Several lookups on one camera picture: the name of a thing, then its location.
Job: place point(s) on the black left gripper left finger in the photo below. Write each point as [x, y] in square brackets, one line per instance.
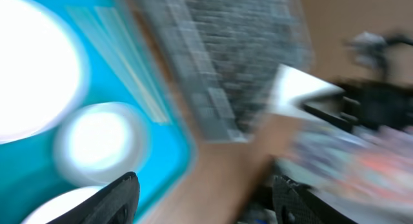
[115, 203]

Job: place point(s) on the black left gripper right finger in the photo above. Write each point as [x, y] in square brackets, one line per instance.
[295, 204]

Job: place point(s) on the small pink bowl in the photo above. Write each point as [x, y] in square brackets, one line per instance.
[59, 205]

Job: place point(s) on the grey round bowl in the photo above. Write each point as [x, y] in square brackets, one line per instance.
[100, 142]

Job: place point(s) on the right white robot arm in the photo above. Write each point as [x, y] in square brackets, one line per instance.
[351, 160]

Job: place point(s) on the grey dishwasher rack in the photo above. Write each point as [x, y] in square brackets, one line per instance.
[226, 54]

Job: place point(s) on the large white round plate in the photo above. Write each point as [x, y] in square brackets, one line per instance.
[44, 69]

